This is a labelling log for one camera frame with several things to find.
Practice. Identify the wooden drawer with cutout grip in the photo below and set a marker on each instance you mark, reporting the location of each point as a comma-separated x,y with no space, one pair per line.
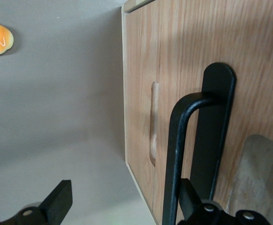
138,117

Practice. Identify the light wooden drawer cabinet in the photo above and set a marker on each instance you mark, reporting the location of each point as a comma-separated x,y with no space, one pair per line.
136,4

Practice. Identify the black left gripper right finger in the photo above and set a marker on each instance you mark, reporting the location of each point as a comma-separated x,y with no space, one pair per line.
197,211

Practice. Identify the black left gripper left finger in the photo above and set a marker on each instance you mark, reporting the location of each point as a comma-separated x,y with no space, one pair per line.
56,206

